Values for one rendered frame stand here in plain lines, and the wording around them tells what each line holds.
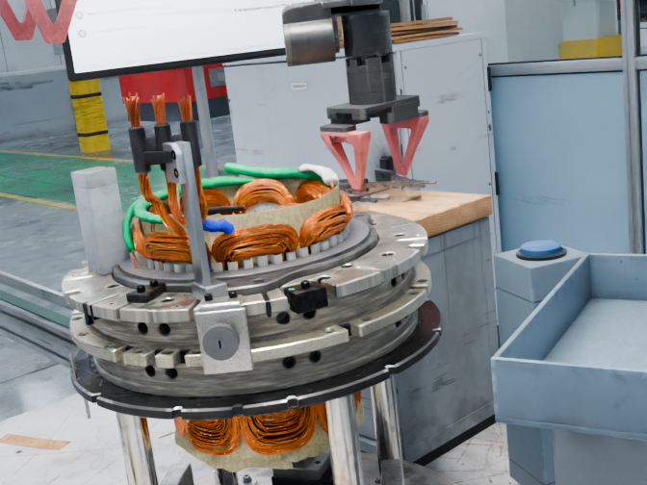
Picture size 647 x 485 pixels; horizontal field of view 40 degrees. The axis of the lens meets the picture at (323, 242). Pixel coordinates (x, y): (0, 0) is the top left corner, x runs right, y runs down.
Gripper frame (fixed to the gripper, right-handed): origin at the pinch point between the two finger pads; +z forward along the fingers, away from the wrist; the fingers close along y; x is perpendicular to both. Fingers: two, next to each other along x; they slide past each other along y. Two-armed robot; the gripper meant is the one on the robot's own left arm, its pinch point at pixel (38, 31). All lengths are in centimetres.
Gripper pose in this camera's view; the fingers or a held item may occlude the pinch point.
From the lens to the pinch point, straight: 78.4
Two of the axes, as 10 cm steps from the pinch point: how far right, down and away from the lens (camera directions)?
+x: 8.2, -1.9, 5.3
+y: 5.6, 2.1, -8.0
